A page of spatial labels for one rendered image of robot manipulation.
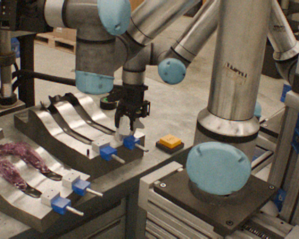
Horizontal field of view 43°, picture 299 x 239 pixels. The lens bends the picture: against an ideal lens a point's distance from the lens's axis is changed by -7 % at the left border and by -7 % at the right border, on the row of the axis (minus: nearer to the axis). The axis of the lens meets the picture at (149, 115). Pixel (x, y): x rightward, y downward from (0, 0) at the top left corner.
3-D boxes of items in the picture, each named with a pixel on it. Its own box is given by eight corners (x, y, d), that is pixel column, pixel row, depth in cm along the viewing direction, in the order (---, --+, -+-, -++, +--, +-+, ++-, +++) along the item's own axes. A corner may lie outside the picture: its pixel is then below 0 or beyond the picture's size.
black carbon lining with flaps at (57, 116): (121, 138, 147) (122, 114, 143) (87, 152, 136) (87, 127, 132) (64, 106, 168) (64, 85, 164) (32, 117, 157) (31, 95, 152)
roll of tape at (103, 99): (97, 108, 185) (97, 101, 183) (102, 102, 192) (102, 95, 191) (114, 111, 184) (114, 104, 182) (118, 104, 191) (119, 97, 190)
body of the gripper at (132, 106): (134, 124, 131) (136, 89, 126) (115, 115, 136) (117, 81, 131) (150, 117, 137) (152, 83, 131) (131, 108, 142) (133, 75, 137)
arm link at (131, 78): (117, 68, 130) (135, 63, 135) (116, 81, 131) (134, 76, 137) (134, 74, 125) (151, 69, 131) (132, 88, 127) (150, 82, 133)
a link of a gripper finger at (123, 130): (124, 147, 135) (130, 120, 132) (111, 140, 138) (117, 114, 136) (130, 145, 137) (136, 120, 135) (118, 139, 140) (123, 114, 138)
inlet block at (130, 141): (152, 155, 139) (153, 141, 137) (142, 160, 136) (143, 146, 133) (125, 140, 147) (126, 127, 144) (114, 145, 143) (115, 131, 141)
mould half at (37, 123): (143, 156, 151) (146, 123, 145) (90, 181, 133) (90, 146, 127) (62, 110, 180) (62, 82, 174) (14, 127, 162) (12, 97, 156)
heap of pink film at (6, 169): (54, 168, 128) (53, 147, 124) (20, 194, 113) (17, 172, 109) (-2, 145, 137) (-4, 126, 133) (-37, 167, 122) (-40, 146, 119)
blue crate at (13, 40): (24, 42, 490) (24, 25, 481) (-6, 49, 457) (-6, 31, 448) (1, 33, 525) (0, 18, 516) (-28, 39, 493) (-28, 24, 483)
